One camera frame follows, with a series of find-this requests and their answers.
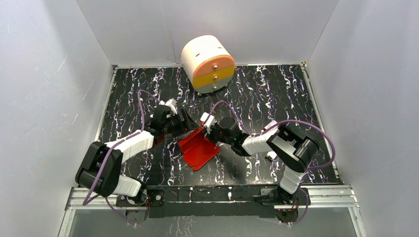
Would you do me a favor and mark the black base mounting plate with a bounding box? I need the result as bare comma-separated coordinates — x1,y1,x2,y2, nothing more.
116,184,310,222

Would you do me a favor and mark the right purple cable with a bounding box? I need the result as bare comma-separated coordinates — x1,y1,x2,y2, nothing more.
209,100,336,226

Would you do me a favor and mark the round three-drawer cabinet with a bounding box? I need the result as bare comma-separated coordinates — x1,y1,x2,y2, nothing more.
181,35,235,94

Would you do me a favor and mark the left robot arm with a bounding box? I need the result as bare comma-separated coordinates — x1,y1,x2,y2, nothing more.
75,105,199,205

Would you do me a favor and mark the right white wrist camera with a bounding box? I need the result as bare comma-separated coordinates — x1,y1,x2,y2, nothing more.
200,112,216,134

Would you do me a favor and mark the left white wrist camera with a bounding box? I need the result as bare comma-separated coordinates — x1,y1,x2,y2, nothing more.
159,98,177,115

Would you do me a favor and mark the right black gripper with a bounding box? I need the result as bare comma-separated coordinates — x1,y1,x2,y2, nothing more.
201,122,233,146

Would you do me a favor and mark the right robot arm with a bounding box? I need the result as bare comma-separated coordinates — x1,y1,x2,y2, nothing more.
205,118,320,204

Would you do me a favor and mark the red paper box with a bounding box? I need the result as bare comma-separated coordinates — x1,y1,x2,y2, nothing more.
178,127,220,171

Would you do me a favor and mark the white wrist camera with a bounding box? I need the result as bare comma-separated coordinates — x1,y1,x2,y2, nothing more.
159,98,177,115
200,112,216,134

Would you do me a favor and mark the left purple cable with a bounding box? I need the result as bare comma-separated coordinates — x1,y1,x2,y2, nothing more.
82,90,165,226

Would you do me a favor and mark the purple cable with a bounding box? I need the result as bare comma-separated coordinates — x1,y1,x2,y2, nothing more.
209,100,336,226
82,90,165,226

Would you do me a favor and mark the small red white card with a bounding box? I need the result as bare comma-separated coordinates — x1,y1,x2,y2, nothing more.
261,120,278,135

